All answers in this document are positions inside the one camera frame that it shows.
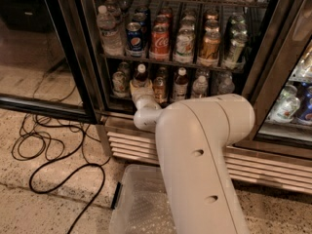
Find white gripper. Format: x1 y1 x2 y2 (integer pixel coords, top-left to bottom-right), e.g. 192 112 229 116
130 79 160 110

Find dark bottle white cap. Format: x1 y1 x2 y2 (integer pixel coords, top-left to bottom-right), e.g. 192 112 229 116
133 63 148 88

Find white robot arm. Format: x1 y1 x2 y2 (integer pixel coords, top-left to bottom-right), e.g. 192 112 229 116
131 87 254 234

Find amber juice bottle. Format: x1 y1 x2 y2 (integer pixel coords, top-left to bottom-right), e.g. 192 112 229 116
153 77 167 103

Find dark tea bottle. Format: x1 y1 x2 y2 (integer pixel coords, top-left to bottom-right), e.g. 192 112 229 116
171 67 188 102

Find large water bottle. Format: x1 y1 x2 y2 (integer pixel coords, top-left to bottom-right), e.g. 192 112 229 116
97 5 124 56

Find clear water bottle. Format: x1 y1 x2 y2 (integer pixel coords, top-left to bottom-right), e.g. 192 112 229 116
215 78 235 95
191 75 208 98

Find glass fridge door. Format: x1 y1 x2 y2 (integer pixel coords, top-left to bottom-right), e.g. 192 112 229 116
0 0 98 123

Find stainless steel fridge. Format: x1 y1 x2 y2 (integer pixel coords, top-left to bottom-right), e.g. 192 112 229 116
59 0 312 193

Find right fridge door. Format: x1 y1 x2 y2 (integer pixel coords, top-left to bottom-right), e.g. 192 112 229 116
235 0 312 160

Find clear bottle right compartment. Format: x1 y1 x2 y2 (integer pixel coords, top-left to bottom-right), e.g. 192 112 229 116
269 85 300 123

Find red coca-cola can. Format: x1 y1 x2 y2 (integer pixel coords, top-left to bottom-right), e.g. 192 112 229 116
149 25 170 60

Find blue pepsi can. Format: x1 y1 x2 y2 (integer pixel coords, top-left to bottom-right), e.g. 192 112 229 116
126 22 143 57

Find white green soda can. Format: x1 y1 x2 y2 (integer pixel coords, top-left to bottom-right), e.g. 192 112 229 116
174 29 195 63

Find gold soda can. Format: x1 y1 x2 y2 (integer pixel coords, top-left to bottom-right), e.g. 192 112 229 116
198 31 220 66

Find green silver soda can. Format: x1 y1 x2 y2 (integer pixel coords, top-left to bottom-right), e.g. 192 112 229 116
222 33 248 69

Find clear plastic storage bin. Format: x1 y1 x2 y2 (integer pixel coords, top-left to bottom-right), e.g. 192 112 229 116
108 165 177 234

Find bubble wrap sheet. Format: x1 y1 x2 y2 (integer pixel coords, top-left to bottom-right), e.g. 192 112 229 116
125 181 176 234

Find blue can right compartment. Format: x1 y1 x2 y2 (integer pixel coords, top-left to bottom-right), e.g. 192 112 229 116
296 86 312 126

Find steel vent grille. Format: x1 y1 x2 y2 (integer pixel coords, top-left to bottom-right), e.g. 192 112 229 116
104 116 312 194

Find black floor cable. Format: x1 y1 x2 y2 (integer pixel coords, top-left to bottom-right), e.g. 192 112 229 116
11 60 111 234

